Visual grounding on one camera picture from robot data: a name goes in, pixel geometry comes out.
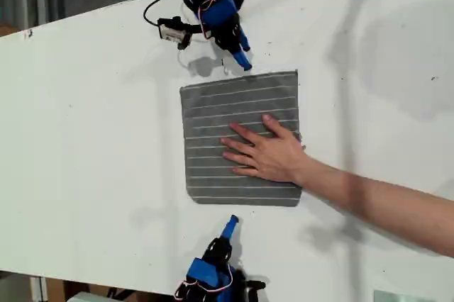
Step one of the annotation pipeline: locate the grey striped towel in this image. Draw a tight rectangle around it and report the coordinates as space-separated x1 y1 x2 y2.
179 69 304 208

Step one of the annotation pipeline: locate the person's left hand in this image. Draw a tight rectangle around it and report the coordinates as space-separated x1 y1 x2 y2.
220 113 310 188

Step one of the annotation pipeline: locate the white box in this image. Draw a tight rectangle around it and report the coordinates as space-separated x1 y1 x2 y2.
65 291 111 302

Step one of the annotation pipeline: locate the white table leg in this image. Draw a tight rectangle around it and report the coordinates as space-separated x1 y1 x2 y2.
29 274 49 302

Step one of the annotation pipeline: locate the black camera stalk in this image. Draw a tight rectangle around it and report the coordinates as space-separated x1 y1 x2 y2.
182 22 214 39

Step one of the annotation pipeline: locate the small camera box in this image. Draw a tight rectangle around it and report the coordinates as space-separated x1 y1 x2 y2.
157 17 192 50
243 279 267 302

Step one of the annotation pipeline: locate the black camera cable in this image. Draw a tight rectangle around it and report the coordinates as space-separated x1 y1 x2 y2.
142 0 177 28

